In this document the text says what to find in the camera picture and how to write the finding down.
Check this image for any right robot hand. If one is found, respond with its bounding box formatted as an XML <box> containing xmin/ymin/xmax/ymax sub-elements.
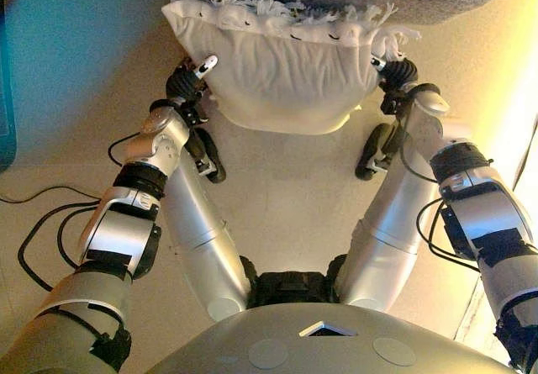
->
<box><xmin>369</xmin><ymin>55</ymin><xmax>419</xmax><ymax>94</ymax></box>

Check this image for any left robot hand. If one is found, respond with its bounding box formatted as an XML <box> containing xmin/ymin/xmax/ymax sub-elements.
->
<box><xmin>165</xmin><ymin>54</ymin><xmax>219</xmax><ymax>107</ymax></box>

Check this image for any white fringed cushion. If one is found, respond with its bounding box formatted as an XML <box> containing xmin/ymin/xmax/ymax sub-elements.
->
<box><xmin>161</xmin><ymin>0</ymin><xmax>423</xmax><ymax>135</ymax></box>

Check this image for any black left robot foot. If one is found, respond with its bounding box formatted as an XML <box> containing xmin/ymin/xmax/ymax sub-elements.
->
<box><xmin>184</xmin><ymin>126</ymin><xmax>228</xmax><ymax>184</ymax></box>

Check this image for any black robot foot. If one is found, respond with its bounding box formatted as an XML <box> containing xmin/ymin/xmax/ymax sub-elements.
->
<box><xmin>355</xmin><ymin>122</ymin><xmax>398</xmax><ymax>182</ymax></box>
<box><xmin>184</xmin><ymin>126</ymin><xmax>228</xmax><ymax>184</ymax></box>

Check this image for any black right robot foot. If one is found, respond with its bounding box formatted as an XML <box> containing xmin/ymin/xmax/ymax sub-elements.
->
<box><xmin>355</xmin><ymin>122</ymin><xmax>398</xmax><ymax>182</ymax></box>

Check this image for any silver left robot leg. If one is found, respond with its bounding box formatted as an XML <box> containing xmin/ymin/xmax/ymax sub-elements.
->
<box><xmin>161</xmin><ymin>155</ymin><xmax>253</xmax><ymax>324</ymax></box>

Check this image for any blue floor mat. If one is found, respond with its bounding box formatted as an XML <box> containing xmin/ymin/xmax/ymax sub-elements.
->
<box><xmin>0</xmin><ymin>0</ymin><xmax>18</xmax><ymax>172</ymax></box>

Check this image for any black robot waist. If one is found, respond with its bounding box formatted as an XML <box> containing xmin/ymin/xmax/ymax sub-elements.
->
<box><xmin>238</xmin><ymin>255</ymin><xmax>350</xmax><ymax>308</ymax></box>

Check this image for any grey robot torso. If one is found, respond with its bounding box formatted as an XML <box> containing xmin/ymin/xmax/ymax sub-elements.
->
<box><xmin>157</xmin><ymin>302</ymin><xmax>520</xmax><ymax>374</ymax></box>

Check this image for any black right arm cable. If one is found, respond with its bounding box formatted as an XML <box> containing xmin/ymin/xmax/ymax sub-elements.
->
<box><xmin>414</xmin><ymin>199</ymin><xmax>483</xmax><ymax>262</ymax></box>

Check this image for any black floor cable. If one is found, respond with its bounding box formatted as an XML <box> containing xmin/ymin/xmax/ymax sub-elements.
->
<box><xmin>0</xmin><ymin>186</ymin><xmax>102</xmax><ymax>207</ymax></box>

